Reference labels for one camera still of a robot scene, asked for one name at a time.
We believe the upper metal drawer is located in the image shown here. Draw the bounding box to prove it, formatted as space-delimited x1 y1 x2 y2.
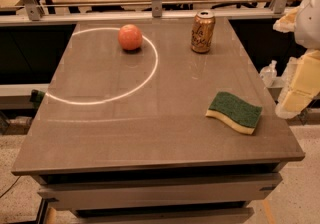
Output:
39 173 282 211

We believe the lower metal drawer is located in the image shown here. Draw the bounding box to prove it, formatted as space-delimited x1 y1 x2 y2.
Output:
77 205 253 224

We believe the gold soda can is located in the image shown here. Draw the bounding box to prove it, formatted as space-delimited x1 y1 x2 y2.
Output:
191 10 215 53

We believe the horizontal metal rail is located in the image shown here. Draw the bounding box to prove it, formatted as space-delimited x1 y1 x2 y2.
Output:
0 7 296 27

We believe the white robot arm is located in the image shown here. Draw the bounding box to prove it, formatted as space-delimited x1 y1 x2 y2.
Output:
273 0 320 119

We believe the metal drawer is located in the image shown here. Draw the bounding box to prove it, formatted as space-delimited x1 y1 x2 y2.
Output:
77 205 253 224
39 173 282 211

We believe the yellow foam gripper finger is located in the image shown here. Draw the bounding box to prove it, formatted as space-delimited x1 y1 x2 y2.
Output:
275 49 320 119
273 7 298 33

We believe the clear plastic bottle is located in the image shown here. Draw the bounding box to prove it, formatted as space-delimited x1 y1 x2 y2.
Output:
259 60 277 87

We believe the red apple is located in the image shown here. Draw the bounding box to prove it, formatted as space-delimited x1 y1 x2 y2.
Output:
118 24 143 51

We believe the green and yellow sponge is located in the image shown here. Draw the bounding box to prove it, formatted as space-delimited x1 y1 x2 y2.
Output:
206 92 262 135

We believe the green bottle at table edge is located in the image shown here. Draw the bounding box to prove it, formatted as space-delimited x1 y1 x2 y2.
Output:
30 90 45 104

